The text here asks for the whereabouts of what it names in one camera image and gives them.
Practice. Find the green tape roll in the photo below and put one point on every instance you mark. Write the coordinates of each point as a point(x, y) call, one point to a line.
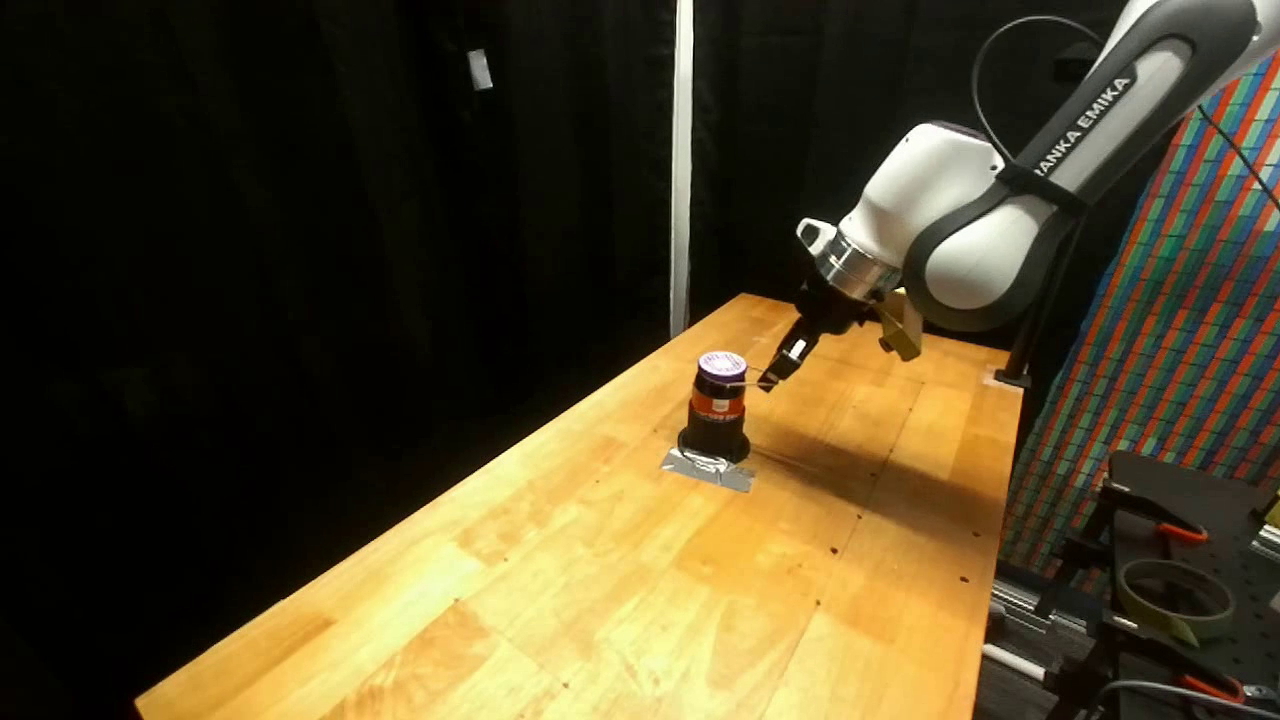
point(1173, 606)

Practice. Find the black curtain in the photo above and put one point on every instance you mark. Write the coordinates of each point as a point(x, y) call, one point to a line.
point(266, 264)

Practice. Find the colourful patterned board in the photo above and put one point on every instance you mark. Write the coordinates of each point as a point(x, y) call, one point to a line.
point(1173, 346)

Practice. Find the brown cup with purple base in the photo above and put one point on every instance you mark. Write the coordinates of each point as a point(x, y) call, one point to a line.
point(723, 400)

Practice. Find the black mounting plate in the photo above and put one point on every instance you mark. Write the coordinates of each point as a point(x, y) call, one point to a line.
point(1184, 501)

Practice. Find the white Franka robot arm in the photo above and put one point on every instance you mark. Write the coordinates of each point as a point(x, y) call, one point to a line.
point(962, 203)

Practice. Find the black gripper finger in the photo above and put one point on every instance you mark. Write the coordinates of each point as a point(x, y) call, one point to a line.
point(784, 363)

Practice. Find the white vertical pole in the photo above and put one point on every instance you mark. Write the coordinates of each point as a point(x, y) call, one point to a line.
point(681, 160)

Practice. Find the small grey duct tape piece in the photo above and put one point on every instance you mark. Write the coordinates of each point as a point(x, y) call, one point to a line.
point(705, 467)

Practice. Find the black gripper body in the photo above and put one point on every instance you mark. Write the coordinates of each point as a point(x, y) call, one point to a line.
point(834, 310)

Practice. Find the small white tag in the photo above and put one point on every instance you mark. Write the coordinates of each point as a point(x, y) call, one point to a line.
point(480, 68)

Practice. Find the aluminium rail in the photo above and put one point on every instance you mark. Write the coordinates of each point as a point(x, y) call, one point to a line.
point(1033, 632)

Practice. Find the tan wrist camera mount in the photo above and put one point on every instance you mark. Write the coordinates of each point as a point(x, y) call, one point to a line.
point(901, 326)

